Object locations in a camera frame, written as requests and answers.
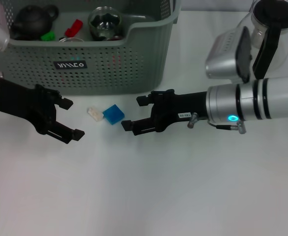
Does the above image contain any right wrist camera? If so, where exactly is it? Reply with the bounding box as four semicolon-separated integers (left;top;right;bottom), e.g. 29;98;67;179
205;26;253;83

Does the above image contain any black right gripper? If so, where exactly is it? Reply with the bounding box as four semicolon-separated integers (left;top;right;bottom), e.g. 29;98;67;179
121;89;209;137

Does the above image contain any grey-green perforated storage bin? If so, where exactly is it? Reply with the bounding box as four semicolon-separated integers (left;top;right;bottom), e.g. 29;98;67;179
0;0;183;95

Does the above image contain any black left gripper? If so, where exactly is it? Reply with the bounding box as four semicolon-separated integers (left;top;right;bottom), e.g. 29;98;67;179
0;78;86;145

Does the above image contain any blue square building block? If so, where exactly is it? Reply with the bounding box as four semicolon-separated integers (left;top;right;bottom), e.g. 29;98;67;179
102;104;125;125

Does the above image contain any right wrist cable with plug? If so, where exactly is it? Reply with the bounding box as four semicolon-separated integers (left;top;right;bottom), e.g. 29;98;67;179
187;112;247;135

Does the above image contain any dark red curved block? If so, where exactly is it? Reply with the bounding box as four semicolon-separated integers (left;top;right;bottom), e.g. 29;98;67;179
64;19;82;38

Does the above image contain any green long building block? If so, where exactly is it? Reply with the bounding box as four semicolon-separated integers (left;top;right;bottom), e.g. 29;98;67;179
40;31;56;41

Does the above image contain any black clay teapot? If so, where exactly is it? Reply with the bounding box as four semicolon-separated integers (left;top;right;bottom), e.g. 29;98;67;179
10;3;60;41

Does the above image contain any glass pitcher black lid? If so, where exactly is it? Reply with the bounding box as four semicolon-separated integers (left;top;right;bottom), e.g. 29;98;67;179
234;0;288;80

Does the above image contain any white building block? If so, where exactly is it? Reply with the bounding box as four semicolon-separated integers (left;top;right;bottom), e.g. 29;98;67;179
87;106;104;122

